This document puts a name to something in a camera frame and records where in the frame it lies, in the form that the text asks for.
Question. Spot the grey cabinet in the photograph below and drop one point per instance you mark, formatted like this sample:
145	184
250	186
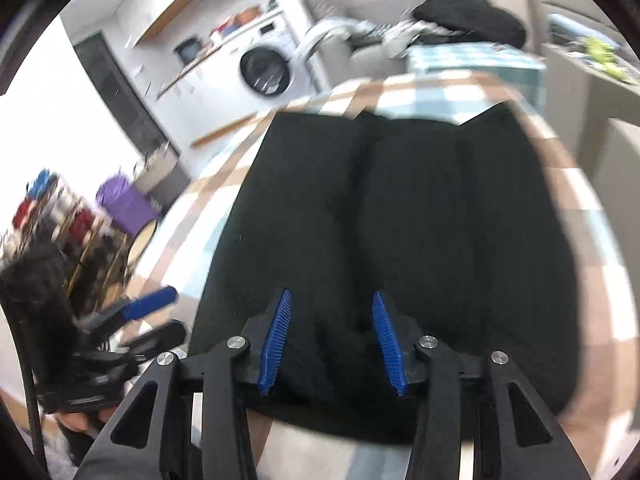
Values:
575	110

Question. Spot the white grey cloth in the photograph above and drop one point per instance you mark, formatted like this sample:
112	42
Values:
325	32

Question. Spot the wooden shoe rack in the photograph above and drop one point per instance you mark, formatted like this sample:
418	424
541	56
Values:
55	220

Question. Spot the wooden counter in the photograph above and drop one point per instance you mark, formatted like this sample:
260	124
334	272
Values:
210	57

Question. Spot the black knitted garment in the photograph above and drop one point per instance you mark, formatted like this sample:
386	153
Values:
400	210

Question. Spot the orange box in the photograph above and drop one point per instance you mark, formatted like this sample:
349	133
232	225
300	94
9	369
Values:
246	16

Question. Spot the teal checked cloth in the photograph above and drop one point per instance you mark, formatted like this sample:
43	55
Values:
475	62

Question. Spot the dark cabinet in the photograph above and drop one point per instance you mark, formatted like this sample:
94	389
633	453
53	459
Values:
120	100

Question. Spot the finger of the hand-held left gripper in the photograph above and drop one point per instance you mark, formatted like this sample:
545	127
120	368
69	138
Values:
160	336
150	302

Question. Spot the white washing machine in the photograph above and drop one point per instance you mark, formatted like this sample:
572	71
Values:
265	67

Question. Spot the dark blue pot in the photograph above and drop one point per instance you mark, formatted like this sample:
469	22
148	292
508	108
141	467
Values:
187	51

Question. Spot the black clothes pile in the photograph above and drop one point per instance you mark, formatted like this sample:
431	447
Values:
470	15

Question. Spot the person's left hand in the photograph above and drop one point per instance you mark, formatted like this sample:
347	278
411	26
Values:
85	419

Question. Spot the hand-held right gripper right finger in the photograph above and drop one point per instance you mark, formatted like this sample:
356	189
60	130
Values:
387	345

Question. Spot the grey sofa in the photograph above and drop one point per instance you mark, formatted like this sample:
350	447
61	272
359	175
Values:
370	62

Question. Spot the round white disc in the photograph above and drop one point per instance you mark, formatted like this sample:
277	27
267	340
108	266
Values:
141	245

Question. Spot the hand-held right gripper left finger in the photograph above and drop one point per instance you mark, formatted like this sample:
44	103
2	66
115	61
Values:
277	340

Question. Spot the purple bin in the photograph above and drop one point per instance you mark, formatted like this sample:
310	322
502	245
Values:
127	202

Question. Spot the black striped cloth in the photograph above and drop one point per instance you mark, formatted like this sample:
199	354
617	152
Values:
372	35

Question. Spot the brown blue checked blanket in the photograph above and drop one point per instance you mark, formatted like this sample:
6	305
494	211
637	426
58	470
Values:
575	195

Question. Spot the white crumpled cloth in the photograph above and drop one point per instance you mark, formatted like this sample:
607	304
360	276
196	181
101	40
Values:
405	37

